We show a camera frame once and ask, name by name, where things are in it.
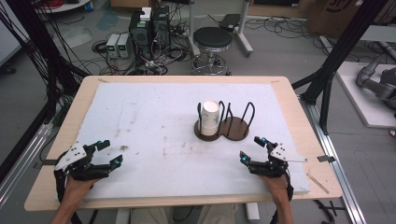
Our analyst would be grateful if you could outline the white foam mat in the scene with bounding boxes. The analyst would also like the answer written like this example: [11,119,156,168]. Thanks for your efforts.
[56,81,312,201]

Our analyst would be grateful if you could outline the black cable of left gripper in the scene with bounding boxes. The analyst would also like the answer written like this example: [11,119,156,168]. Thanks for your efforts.
[52,168,83,224]

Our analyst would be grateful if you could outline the person's left hand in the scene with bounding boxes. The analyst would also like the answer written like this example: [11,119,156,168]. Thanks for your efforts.
[64,176,101,196]

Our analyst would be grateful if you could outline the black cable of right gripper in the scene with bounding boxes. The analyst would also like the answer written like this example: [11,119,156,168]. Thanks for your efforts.
[269,172,295,224]

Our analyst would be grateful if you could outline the white round table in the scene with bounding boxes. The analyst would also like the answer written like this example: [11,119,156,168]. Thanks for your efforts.
[33,0,92,14]

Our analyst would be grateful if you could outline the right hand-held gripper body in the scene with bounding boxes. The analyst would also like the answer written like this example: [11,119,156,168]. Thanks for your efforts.
[247,142,309,179]

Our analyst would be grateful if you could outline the thin wooden stick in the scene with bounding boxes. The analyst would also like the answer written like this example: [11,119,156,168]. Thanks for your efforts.
[305,172,331,195]

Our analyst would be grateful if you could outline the black metal frame stand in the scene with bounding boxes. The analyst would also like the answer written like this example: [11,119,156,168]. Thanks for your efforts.
[291,0,390,135]

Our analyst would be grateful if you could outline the person's right hand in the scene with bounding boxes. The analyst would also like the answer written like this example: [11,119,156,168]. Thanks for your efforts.
[259,175,290,196]

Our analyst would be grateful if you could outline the black flat device on stand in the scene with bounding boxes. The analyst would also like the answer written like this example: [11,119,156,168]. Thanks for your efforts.
[219,13,241,33]

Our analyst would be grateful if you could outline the black frame post with cables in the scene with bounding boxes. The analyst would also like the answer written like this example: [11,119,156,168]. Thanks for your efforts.
[0,0,82,98]

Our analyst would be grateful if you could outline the brown cup holder with wire loops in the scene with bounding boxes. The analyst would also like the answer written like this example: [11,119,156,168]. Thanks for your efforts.
[193,100,257,143]

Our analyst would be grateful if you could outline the person's beige trousers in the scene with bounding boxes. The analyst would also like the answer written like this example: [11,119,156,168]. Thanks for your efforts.
[129,203,238,224]

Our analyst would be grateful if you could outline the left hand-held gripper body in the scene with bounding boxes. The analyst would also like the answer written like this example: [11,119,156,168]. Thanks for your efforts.
[54,142,113,182]

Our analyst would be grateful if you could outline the black frame beam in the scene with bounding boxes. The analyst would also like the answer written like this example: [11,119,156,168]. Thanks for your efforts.
[0,92,64,185]

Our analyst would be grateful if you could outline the white box on computer tower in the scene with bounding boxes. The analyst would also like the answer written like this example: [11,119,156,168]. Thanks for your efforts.
[139,7,153,21]

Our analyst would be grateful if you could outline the aluminium rail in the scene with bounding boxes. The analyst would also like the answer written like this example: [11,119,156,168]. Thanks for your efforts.
[299,98,368,224]
[0,121,54,208]

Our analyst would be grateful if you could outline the brown cardboard box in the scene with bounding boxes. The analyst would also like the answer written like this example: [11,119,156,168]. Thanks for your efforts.
[305,0,396,39]

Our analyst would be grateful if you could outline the white floor board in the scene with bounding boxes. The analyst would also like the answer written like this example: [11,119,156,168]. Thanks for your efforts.
[335,60,396,129]

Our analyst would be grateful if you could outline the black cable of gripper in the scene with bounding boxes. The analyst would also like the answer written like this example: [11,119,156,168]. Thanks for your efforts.
[52,168,83,224]
[269,172,295,224]

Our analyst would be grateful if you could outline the white floral paper cup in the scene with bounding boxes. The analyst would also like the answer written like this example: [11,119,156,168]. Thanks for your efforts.
[200,99,221,137]

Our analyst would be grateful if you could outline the tangle of floor cables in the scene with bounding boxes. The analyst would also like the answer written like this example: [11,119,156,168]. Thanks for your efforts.
[91,29,195,77]

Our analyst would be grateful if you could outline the grey power supply unit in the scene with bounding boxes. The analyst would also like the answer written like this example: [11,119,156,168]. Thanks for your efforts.
[117,33,132,59]
[105,33,121,59]

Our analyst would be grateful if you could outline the white panel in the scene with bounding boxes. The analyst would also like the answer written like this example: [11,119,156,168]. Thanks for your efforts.
[0,0,30,67]

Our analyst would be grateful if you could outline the black round stool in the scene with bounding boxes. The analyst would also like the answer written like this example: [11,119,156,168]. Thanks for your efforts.
[191,26,234,76]

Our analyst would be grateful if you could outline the white table leg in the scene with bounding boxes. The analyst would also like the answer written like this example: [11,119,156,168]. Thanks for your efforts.
[245,202,262,222]

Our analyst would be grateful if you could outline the white metal stand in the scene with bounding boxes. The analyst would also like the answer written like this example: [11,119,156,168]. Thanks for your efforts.
[186,0,255,58]

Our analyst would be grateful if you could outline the black computer tower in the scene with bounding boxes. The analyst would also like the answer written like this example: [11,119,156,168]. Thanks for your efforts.
[151,5,172,49]
[128,8,154,61]

